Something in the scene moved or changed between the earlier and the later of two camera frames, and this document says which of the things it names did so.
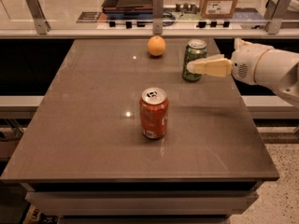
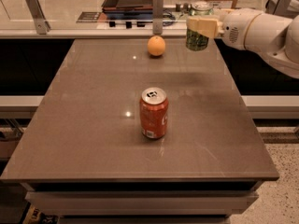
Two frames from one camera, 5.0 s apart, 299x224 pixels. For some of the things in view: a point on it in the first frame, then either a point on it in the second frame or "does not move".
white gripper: [245, 63] -> [233, 31]
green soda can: [196, 49] -> [194, 40]
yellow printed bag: [35, 216] does not move
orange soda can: [153, 108] does not move
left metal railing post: [41, 23] does not move
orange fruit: [156, 46] does not move
